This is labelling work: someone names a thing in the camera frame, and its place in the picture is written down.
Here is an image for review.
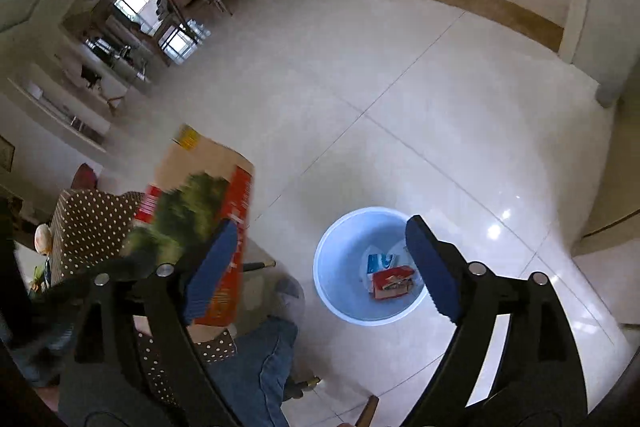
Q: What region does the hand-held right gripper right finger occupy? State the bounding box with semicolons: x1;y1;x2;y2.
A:
400;215;587;427

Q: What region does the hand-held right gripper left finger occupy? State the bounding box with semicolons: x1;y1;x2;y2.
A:
57;218;243;427

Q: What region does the light blue plastic bin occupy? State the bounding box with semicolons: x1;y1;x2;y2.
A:
313;206;436;325

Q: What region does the cardboard box with green print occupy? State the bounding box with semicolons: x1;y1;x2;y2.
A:
122;124;256;328

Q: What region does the red and blue wrapper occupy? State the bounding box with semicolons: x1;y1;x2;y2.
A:
372;268;416;302

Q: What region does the blue and white packet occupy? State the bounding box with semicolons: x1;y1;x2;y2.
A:
366;253;396;278

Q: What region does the brown dotted tablecloth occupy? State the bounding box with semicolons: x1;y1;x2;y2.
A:
47;188;238;408

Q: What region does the person's blue jeans leg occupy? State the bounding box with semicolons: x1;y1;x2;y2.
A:
205;276;307;427

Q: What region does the dark red footstool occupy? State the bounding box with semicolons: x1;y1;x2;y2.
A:
72;163;101;190

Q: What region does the small framed picture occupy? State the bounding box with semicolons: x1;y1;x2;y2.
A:
0;136;16;172

